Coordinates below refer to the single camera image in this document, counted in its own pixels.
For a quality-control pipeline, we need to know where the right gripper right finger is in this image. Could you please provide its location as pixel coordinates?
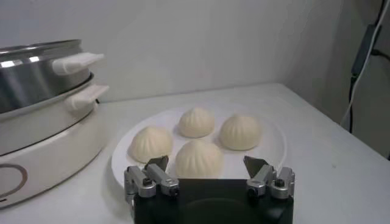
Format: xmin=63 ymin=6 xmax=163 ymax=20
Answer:
xmin=243 ymin=155 xmax=296 ymax=200

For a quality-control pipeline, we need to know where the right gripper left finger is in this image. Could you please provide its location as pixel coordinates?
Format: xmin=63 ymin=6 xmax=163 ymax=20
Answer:
xmin=124 ymin=155 xmax=180 ymax=203

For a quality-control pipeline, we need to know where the white steamed baozi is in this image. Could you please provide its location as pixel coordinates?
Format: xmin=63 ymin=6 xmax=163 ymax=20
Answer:
xmin=178 ymin=106 xmax=216 ymax=139
xmin=218 ymin=114 xmax=263 ymax=152
xmin=175 ymin=139 xmax=224 ymax=180
xmin=129 ymin=126 xmax=174 ymax=164

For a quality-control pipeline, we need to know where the round white plate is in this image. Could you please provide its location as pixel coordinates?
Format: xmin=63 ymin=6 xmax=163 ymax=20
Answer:
xmin=111 ymin=105 xmax=288 ymax=189

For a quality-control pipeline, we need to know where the white electric cooker base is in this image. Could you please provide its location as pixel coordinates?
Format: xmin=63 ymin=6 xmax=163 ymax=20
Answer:
xmin=0 ymin=83 xmax=110 ymax=209

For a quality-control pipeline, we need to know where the thin white cable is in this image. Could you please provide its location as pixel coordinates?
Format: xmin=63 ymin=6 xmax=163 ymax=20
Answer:
xmin=339 ymin=0 xmax=390 ymax=127

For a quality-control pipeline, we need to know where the black cable with adapter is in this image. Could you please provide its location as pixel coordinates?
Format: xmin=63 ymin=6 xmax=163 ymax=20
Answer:
xmin=348 ymin=0 xmax=390 ymax=134

